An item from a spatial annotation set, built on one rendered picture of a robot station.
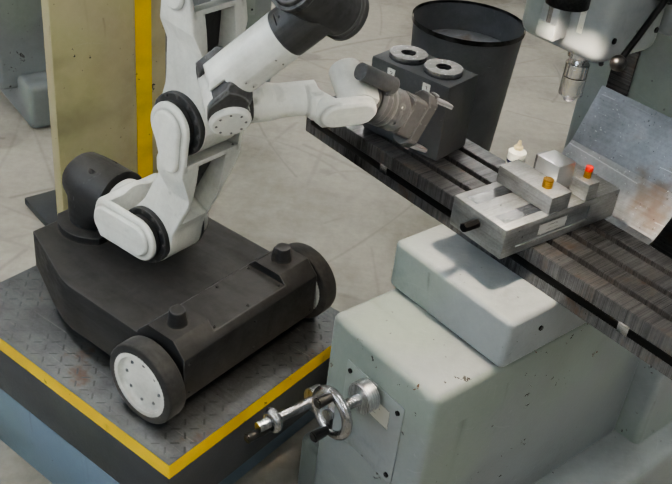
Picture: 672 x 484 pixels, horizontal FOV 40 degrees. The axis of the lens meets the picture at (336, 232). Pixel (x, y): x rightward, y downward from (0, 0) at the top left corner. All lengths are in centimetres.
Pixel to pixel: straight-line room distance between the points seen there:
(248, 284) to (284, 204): 146
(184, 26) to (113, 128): 155
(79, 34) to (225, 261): 114
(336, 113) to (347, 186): 210
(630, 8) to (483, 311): 63
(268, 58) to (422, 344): 69
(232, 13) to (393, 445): 95
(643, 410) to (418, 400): 88
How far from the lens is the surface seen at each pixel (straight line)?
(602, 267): 192
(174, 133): 197
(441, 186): 207
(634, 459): 260
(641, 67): 227
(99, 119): 336
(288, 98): 173
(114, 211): 226
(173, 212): 215
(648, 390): 253
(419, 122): 191
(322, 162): 399
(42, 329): 243
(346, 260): 339
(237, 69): 161
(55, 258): 237
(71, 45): 320
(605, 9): 173
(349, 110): 175
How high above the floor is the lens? 193
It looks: 33 degrees down
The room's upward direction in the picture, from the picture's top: 7 degrees clockwise
